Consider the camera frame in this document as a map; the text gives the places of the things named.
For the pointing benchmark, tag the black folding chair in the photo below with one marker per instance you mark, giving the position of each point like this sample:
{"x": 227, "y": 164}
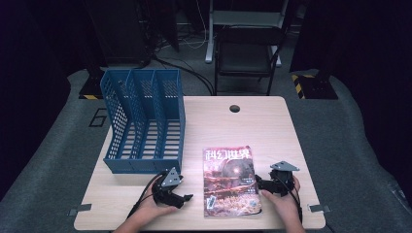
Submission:
{"x": 247, "y": 55}

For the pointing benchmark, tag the red illustrated magazine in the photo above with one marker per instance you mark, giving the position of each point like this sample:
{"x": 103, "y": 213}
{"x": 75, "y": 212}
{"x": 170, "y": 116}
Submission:
{"x": 231, "y": 184}

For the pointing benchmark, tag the blue plastic file rack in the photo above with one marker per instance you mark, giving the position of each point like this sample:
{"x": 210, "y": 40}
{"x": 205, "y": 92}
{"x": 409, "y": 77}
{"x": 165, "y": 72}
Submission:
{"x": 142, "y": 129}

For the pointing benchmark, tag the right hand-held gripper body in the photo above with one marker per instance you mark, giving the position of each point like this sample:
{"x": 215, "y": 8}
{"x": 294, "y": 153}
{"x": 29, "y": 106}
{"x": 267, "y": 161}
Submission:
{"x": 282, "y": 181}

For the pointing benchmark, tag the black cabinet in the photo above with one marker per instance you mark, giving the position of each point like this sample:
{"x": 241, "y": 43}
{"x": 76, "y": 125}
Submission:
{"x": 120, "y": 32}

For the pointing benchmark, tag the white metal desk frame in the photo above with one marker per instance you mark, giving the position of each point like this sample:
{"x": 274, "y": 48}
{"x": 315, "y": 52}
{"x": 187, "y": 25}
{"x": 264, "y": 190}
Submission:
{"x": 246, "y": 17}

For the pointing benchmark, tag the person's left hand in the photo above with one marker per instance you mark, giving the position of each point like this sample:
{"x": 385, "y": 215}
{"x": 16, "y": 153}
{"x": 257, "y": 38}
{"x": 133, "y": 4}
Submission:
{"x": 150, "y": 210}

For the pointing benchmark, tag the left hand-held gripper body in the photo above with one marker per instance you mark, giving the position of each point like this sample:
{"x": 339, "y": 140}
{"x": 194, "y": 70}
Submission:
{"x": 168, "y": 181}

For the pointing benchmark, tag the person's right hand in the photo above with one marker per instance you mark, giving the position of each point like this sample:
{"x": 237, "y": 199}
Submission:
{"x": 286, "y": 207}

